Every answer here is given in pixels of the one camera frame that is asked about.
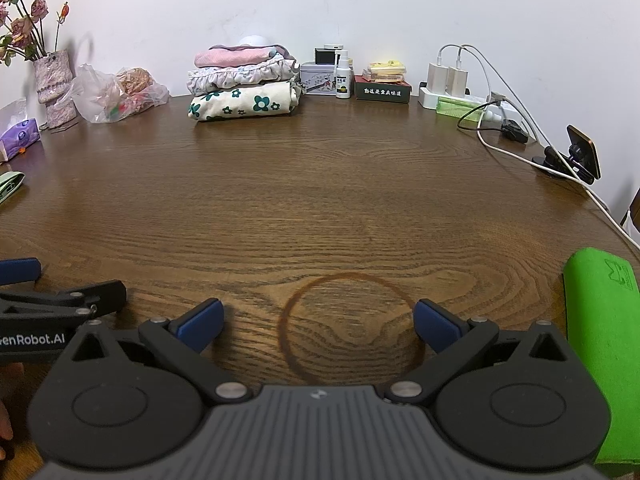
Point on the white charger plug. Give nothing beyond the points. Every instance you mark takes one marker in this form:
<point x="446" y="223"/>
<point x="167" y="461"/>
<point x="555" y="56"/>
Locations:
<point x="436" y="79"/>
<point x="456" y="81"/>

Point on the folded cream flower-print garment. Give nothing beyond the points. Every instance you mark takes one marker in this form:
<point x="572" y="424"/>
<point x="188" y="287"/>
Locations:
<point x="245" y="101"/>

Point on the folded ruffled floral garment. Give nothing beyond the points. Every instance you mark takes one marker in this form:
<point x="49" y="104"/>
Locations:
<point x="240" y="77"/>

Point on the clear plastic bag of snacks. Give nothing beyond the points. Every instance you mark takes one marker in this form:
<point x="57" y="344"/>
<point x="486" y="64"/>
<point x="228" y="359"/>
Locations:
<point x="115" y="92"/>

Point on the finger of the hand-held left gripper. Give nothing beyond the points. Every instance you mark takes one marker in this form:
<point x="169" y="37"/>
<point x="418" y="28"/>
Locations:
<point x="60" y="300"/>
<point x="20" y="270"/>

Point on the white round lamp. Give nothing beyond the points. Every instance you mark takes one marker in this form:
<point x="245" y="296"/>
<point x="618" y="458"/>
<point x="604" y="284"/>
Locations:
<point x="252" y="41"/>

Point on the pink textured vase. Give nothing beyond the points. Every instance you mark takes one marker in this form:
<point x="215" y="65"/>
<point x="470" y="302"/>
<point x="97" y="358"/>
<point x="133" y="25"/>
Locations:
<point x="52" y="87"/>

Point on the person's left hand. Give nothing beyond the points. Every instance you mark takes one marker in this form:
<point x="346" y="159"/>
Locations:
<point x="4" y="425"/>

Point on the black phone holder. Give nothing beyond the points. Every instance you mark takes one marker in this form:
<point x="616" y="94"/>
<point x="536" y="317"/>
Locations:
<point x="582" y="152"/>

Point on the black adapter plug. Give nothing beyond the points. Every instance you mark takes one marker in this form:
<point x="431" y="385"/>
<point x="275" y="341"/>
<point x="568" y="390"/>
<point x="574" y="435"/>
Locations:
<point x="515" y="131"/>

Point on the white spray bottle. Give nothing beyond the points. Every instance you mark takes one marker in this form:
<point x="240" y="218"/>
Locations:
<point x="343" y="80"/>

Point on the small silver device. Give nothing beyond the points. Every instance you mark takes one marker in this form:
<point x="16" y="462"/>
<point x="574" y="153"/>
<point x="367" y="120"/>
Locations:
<point x="325" y="55"/>

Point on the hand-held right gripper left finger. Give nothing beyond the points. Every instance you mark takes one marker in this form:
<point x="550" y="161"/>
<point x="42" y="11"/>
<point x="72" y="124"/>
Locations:
<point x="202" y="317"/>

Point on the pink and purple garment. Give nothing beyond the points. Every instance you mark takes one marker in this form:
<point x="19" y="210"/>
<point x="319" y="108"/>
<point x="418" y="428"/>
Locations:
<point x="235" y="56"/>

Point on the purple tissue pack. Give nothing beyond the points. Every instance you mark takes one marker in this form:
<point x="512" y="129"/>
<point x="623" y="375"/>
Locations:
<point x="20" y="137"/>

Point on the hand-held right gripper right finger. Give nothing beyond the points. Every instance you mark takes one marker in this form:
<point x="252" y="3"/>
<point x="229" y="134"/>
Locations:
<point x="435" y="325"/>

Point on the black printed box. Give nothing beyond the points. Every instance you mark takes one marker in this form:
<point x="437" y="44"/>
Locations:
<point x="382" y="91"/>

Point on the white power strip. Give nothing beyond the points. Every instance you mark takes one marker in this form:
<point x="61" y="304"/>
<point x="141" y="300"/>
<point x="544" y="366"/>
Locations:
<point x="427" y="97"/>

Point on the green translucent case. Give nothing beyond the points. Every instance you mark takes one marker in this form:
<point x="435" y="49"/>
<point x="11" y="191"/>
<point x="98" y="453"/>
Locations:
<point x="460" y="107"/>

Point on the dried pink flowers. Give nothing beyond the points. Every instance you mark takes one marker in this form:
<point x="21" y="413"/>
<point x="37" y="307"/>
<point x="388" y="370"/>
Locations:
<point x="22" y="20"/>

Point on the green folded cloth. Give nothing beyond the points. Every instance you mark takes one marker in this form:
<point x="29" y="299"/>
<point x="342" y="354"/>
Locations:
<point x="9" y="187"/>

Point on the stack of yellow packets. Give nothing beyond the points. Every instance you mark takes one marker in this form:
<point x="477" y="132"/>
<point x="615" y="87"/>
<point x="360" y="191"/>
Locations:
<point x="385" y="71"/>

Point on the bright green pouch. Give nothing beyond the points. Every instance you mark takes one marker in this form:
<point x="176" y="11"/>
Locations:
<point x="605" y="355"/>

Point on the white printed tin box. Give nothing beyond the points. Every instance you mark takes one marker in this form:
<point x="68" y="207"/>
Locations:
<point x="317" y="80"/>

